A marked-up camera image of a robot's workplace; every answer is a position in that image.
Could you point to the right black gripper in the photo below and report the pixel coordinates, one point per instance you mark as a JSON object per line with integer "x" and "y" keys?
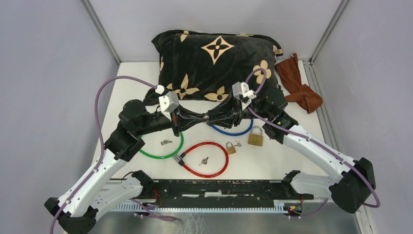
{"x": 229, "y": 115}

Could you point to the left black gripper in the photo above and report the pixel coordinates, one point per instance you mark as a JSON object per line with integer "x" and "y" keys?
{"x": 186, "y": 118}

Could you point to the green cable lock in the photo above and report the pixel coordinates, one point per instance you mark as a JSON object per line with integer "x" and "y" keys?
{"x": 182, "y": 140}

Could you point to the blue cable lock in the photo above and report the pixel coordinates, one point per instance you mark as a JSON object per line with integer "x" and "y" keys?
{"x": 246, "y": 131}

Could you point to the small silver keys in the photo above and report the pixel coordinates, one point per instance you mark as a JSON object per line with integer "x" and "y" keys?
{"x": 164, "y": 142}

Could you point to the small brass padlock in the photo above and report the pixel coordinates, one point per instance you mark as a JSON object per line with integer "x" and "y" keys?
{"x": 230, "y": 148}

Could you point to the large brass padlock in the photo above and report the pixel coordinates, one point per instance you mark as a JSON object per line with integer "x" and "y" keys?
{"x": 255, "y": 136}

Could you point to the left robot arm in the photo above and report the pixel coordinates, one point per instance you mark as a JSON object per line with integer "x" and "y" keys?
{"x": 79, "y": 209}

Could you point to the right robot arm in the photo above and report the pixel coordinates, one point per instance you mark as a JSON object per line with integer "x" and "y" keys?
{"x": 349, "y": 182}

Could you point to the red lock keys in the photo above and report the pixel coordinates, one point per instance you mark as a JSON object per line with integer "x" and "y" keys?
{"x": 204, "y": 161}

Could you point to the small padlock keys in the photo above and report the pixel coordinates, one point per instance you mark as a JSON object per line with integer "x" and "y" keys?
{"x": 237, "y": 143}

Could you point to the black floral pillow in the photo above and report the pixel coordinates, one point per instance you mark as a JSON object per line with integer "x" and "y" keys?
{"x": 203, "y": 66}

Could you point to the brown cloth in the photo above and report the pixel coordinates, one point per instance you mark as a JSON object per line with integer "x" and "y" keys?
{"x": 301, "y": 93}

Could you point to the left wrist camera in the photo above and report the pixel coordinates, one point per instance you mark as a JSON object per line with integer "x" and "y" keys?
{"x": 168, "y": 102}

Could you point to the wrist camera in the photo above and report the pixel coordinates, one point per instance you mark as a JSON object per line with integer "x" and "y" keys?
{"x": 168, "y": 102}
{"x": 242, "y": 92}

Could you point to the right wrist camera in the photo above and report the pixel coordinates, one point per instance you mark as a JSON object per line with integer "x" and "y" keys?
{"x": 242, "y": 92}

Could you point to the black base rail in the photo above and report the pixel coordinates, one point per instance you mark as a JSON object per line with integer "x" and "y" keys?
{"x": 173, "y": 193}

